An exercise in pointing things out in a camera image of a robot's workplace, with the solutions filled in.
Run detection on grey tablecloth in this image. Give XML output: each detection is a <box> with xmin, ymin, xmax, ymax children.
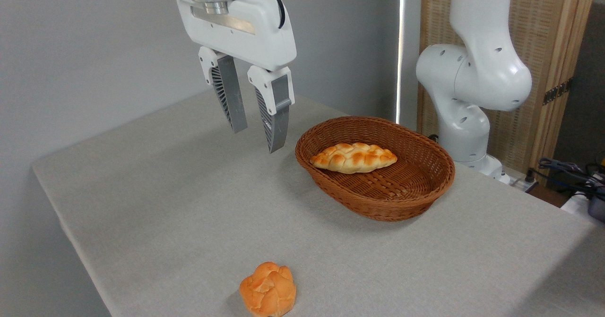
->
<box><xmin>32</xmin><ymin>77</ymin><xmax>605</xmax><ymax>317</ymax></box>

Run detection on long braided bread loaf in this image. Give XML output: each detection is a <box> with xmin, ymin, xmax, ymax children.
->
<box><xmin>309</xmin><ymin>142</ymin><xmax>398</xmax><ymax>175</ymax></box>

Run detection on wooden woven folding screen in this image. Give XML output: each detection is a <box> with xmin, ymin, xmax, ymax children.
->
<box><xmin>418</xmin><ymin>0</ymin><xmax>599</xmax><ymax>177</ymax></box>

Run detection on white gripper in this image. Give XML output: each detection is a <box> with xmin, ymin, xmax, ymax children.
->
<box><xmin>175</xmin><ymin>0</ymin><xmax>298</xmax><ymax>154</ymax></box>

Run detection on dark metal screen hinge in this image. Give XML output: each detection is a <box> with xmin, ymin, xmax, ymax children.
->
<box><xmin>542</xmin><ymin>77</ymin><xmax>574</xmax><ymax>106</ymax></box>

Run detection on white power strip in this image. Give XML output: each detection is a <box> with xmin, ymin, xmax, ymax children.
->
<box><xmin>507</xmin><ymin>174</ymin><xmax>540</xmax><ymax>193</ymax></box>

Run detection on white vertical wall strip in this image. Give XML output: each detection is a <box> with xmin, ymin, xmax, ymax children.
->
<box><xmin>395</xmin><ymin>0</ymin><xmax>407</xmax><ymax>124</ymax></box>

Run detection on round knotted bread roll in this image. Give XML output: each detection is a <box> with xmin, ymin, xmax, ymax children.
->
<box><xmin>239</xmin><ymin>261</ymin><xmax>297</xmax><ymax>317</ymax></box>

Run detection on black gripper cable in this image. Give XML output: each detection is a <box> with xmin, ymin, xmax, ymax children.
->
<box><xmin>238</xmin><ymin>0</ymin><xmax>286</xmax><ymax>30</ymax></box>

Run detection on brown oval wicker basket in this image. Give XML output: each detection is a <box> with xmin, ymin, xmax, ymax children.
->
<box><xmin>294</xmin><ymin>115</ymin><xmax>456</xmax><ymax>223</ymax></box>

